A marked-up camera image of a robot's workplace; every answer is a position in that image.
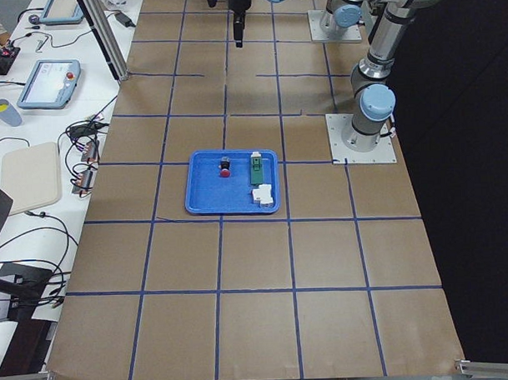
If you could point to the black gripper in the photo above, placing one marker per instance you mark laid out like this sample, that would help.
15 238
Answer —
238 0

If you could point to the red emergency stop button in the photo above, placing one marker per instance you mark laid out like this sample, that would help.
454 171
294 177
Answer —
224 167

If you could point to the black power adapter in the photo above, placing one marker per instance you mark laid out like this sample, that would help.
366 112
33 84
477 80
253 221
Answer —
124 20

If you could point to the green terminal block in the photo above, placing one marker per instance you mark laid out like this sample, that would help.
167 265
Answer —
256 169

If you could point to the far blue teach pendant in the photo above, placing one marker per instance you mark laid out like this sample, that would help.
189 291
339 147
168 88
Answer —
61 12

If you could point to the blue teach pendant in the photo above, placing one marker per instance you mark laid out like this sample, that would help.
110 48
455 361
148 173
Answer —
61 12
50 85

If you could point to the blue plastic tray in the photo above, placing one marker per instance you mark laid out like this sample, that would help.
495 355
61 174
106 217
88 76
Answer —
209 193

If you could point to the white plastic connector block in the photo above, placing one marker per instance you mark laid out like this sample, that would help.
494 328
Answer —
263 195

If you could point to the near blue teach pendant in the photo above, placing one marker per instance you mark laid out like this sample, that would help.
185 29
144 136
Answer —
50 85

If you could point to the grey blue plastic cup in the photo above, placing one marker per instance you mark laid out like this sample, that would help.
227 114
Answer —
9 114

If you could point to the beige cushion pad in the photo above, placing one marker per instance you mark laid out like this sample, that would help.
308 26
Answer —
31 176

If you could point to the aluminium frame post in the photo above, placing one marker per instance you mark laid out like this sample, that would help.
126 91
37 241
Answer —
102 31

